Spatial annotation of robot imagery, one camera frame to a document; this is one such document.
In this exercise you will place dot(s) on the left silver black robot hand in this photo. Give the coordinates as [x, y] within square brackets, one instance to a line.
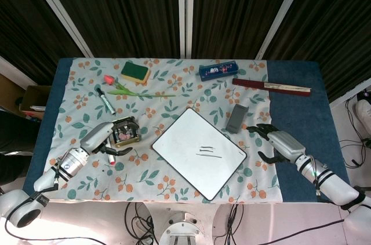
[94, 138]

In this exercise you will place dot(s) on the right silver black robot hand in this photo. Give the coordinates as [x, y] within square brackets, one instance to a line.
[285, 143]

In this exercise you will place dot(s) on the grey board eraser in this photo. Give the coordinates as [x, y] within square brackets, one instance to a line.
[236, 119]

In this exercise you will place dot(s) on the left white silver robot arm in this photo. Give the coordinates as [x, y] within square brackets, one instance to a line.
[68, 165]

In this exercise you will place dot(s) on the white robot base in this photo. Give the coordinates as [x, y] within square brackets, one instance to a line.
[182, 227]

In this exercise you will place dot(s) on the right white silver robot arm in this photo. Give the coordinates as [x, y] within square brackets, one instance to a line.
[333, 184]

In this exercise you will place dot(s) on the red cap marker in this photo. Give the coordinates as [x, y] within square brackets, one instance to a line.
[111, 160]

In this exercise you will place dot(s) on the black green marker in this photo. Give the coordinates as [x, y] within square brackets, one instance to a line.
[106, 101]

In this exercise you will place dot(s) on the white whiteboard with black rim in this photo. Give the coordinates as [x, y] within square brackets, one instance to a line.
[191, 152]

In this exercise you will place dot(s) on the blue table cover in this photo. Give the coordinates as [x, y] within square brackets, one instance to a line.
[301, 117]

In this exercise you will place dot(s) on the black gold luncheon meat can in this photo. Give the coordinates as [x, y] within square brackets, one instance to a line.
[126, 133]

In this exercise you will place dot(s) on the artificial pink tulip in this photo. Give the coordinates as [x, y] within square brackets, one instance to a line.
[127, 92]

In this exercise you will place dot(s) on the dark red folded fan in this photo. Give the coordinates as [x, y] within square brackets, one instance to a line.
[269, 86]

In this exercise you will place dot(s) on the cardboard box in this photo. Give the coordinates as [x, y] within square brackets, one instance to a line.
[34, 98]

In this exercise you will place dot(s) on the green yellow sponge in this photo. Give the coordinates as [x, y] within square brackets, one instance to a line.
[134, 71]

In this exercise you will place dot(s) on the floral print tablecloth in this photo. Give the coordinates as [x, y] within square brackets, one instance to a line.
[179, 94]

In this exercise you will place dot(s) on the blue printed pencil box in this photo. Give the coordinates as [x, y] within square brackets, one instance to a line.
[217, 70]

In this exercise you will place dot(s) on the black curtain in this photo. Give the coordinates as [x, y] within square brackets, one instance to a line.
[121, 7]

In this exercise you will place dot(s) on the white frame post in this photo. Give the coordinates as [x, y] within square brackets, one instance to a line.
[281, 16]
[185, 10]
[58, 10]

